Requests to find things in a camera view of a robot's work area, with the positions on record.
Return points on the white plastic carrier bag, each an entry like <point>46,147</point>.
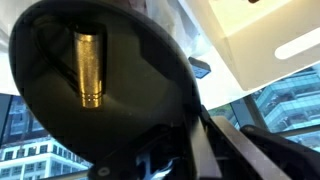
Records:
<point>169,14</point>

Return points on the white plastic basket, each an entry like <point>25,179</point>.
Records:
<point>260,41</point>

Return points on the black bowl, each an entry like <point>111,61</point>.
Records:
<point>97,75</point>

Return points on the small grey square block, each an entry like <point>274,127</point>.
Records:
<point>200,68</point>

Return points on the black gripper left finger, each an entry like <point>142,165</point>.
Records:
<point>204,163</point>

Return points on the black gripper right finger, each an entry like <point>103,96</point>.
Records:
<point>253,156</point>

